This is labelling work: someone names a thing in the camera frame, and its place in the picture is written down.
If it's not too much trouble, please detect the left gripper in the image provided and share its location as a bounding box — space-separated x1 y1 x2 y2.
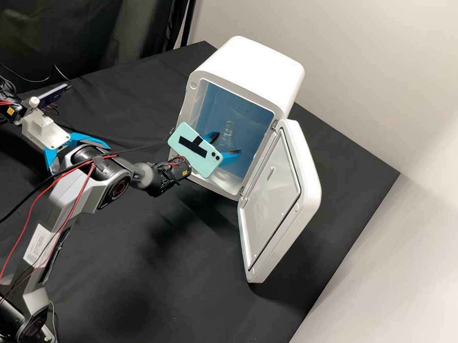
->
19 109 114 177

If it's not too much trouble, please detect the clear flask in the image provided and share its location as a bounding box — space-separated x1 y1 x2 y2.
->
214 119 242 155

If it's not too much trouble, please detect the white incubator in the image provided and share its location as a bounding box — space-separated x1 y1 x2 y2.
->
174 33 307 200

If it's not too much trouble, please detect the incubator door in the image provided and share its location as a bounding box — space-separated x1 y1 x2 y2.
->
234 116 326 286

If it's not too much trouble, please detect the right wrist camera phone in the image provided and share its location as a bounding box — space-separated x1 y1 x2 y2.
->
165 121 226 179

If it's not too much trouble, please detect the wrist camera phone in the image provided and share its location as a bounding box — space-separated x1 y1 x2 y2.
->
28 80 72 111
165 121 226 179

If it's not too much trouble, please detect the left wrist camera phone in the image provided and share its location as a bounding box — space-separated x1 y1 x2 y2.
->
28 80 72 111

